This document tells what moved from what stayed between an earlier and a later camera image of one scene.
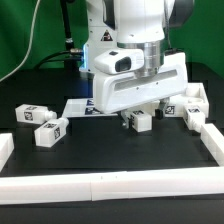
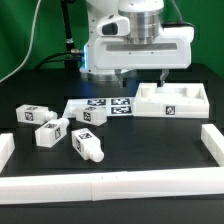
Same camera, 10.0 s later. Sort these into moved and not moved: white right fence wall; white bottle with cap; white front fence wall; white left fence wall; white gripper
Moved: white bottle with cap; white gripper
Not moved: white front fence wall; white left fence wall; white right fence wall
